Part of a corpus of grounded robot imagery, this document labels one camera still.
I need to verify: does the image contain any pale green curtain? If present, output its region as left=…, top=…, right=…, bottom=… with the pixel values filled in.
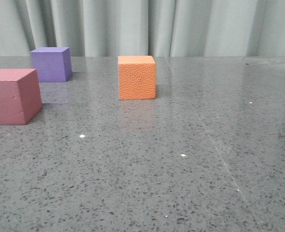
left=0, top=0, right=285, bottom=57

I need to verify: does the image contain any purple foam cube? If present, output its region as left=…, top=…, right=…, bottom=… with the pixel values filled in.
left=30, top=47, right=72, bottom=82

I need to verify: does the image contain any red foam cube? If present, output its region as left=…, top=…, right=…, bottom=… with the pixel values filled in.
left=0, top=69, right=42, bottom=125

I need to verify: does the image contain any orange foam cube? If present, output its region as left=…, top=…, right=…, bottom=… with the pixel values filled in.
left=118, top=56, right=157, bottom=100

